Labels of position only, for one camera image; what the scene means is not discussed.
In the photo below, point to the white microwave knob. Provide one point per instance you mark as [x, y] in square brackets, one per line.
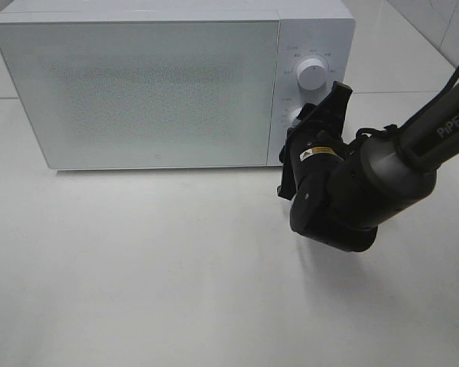
[293, 118]
[311, 74]

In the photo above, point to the white microwave door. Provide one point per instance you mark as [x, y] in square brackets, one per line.
[141, 95]

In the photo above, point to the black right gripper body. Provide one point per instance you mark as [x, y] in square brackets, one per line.
[306, 152]

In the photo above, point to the white microwave oven body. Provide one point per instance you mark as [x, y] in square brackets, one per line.
[306, 29]

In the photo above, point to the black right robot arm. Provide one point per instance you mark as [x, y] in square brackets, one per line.
[341, 192]

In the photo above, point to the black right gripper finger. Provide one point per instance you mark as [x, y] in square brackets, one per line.
[309, 118]
[333, 108]

